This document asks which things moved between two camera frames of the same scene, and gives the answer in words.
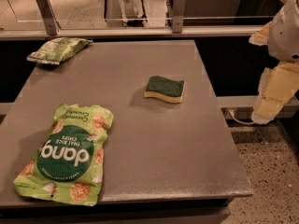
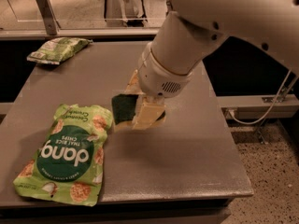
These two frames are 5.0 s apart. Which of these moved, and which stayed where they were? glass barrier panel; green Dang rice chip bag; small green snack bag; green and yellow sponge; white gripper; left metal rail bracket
Moved: white gripper; green and yellow sponge
Stayed: left metal rail bracket; glass barrier panel; small green snack bag; green Dang rice chip bag
